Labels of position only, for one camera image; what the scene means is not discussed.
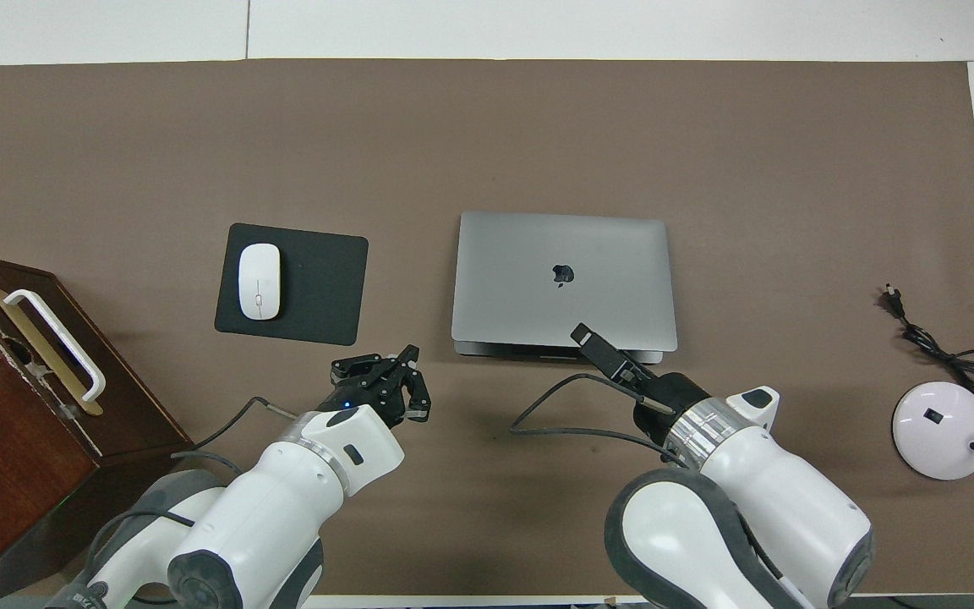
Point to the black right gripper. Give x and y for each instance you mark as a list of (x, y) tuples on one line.
[(669, 406)]

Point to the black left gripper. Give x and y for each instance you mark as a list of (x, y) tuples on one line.
[(369, 396)]

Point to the silver laptop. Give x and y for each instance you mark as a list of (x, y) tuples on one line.
[(538, 296)]

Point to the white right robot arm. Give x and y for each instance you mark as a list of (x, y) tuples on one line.
[(757, 507)]

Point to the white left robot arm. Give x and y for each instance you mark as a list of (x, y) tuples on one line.
[(284, 507)]

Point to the black mouse pad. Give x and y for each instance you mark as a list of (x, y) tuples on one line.
[(318, 288)]

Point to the white computer mouse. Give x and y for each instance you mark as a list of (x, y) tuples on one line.
[(259, 282)]

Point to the brown table mat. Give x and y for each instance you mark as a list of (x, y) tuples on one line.
[(707, 127)]

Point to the white desk lamp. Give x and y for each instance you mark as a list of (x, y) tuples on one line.
[(939, 431)]

